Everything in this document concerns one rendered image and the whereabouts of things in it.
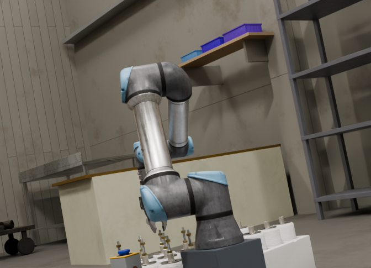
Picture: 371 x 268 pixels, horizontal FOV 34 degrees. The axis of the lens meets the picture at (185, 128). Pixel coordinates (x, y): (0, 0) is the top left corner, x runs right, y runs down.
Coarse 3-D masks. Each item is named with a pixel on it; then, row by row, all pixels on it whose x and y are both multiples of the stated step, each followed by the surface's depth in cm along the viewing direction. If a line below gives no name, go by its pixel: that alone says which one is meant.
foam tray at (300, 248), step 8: (296, 240) 258; (304, 240) 262; (272, 248) 245; (280, 248) 248; (288, 248) 252; (296, 248) 257; (304, 248) 261; (264, 256) 238; (272, 256) 242; (280, 256) 247; (288, 256) 251; (296, 256) 255; (304, 256) 260; (312, 256) 265; (272, 264) 241; (280, 264) 246; (288, 264) 250; (296, 264) 254; (304, 264) 259; (312, 264) 264
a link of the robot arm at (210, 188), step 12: (192, 180) 183; (204, 180) 181; (216, 180) 182; (192, 192) 180; (204, 192) 181; (216, 192) 181; (228, 192) 185; (192, 204) 180; (204, 204) 181; (216, 204) 181; (228, 204) 183
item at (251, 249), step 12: (252, 240) 182; (192, 252) 182; (204, 252) 177; (216, 252) 173; (228, 252) 175; (240, 252) 178; (252, 252) 181; (192, 264) 182; (204, 264) 178; (216, 264) 173; (228, 264) 175; (240, 264) 177; (252, 264) 180; (264, 264) 182
